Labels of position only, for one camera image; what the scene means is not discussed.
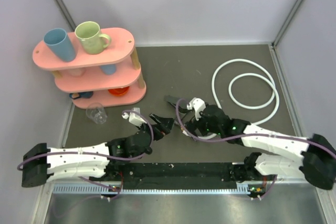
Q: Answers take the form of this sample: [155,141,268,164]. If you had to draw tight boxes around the orange bowl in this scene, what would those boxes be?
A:
[108,86,130,97]

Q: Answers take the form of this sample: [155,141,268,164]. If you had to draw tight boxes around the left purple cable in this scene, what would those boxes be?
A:
[17,110,154,206]

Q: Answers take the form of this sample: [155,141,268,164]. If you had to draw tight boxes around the white shower hose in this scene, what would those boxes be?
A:
[195,58,280,141]

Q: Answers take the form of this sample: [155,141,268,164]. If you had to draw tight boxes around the pink three-tier shelf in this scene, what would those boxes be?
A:
[32,28,146,109]

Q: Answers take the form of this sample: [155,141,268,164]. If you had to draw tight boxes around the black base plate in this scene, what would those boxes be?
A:
[121,163,244,190]

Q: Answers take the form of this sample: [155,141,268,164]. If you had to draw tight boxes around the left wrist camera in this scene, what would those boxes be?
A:
[122,107,146,127]

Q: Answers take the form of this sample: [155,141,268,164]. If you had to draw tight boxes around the green ceramic mug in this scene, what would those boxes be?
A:
[75,21,112,55]

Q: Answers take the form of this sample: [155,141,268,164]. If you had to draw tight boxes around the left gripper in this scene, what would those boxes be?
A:
[135,113,176,141]

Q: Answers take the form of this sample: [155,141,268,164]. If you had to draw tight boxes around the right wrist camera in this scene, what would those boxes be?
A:
[186,98,206,121]

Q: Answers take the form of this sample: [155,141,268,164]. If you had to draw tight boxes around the blue tumbler cup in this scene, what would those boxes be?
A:
[44,28,76,62]

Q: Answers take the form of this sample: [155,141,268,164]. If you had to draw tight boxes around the aluminium cable rail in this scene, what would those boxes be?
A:
[52,180,251,195]

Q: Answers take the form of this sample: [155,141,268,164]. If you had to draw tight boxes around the small blue cup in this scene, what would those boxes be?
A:
[100,64,117,75]

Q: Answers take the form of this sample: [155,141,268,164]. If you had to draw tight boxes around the clear plastic cup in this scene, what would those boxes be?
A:
[86,103,107,124]

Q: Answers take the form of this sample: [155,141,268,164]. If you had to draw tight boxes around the pink cup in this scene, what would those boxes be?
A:
[68,68,85,77]

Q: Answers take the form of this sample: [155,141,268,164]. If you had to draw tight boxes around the blue toy object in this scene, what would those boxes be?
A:
[69,91,93,100]

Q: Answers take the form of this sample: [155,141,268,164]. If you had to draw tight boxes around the black faucet mixer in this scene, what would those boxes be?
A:
[163,95,191,131]

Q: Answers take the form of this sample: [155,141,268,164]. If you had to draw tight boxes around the purple cable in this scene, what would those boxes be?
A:
[17,110,154,206]
[175,98,336,200]

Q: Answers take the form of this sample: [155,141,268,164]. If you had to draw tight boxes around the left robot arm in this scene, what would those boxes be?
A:
[17,109,175,188]

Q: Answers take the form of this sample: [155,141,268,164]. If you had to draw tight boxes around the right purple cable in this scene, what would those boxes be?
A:
[175,98,336,200]

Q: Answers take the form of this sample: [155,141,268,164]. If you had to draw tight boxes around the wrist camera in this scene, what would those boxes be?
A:
[122,107,146,127]
[186,98,206,121]

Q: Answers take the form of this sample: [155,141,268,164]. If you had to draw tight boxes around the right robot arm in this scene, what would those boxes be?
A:
[181,99,335,190]

